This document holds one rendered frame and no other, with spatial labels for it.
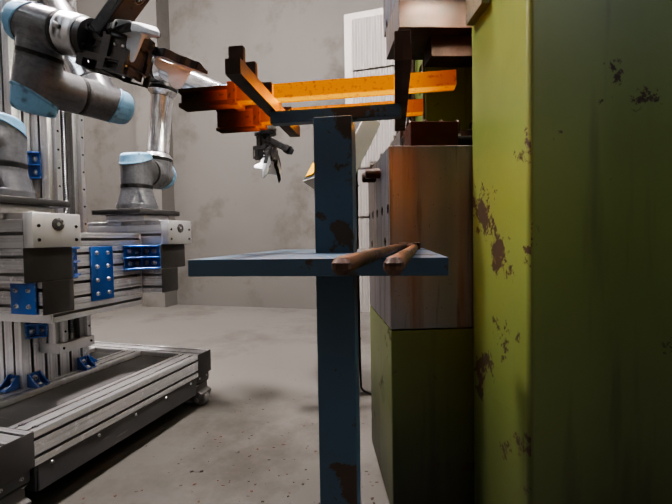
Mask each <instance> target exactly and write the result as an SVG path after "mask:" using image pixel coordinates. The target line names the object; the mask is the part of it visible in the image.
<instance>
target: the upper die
mask: <svg viewBox="0 0 672 504"><path fill-rule="evenodd" d="M402 30H411V42H412V60H424V47H425V45H426V43H427V41H428V40H429V38H430V36H431V35H472V26H466V0H396V2H395V5H394V8H393V11H392V14H391V17H390V20H389V23H388V26H387V29H386V60H394V32H395V31H402Z"/></svg>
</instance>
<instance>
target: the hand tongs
mask: <svg viewBox="0 0 672 504"><path fill-rule="evenodd" d="M420 248H421V242H412V243H408V242H405V243H397V244H394V245H389V246H385V247H380V248H375V249H371V250H366V251H361V252H357V253H352V254H347V255H343V256H339V257H336V258H335V259H334V260H333V262H332V270H333V272H334V273H335V274H336V275H339V276H344V275H347V274H348V273H350V272H352V271H354V270H356V269H359V268H361V267H363V266H365V265H367V264H370V263H372V262H374V261H376V260H378V259H381V258H383V257H385V256H387V255H390V254H392V253H394V252H397V251H400V252H398V253H396V254H394V255H392V256H390V257H387V258H386V259H385V261H384V262H383V269H384V271H385V272H386V273H387V275H390V276H393V277H394V276H397V275H400V274H401V273H402V271H403V270H404V268H405V267H406V266H407V264H408V263H409V262H410V260H411V259H412V257H413V256H414V255H415V253H416V252H417V250H418V249H420Z"/></svg>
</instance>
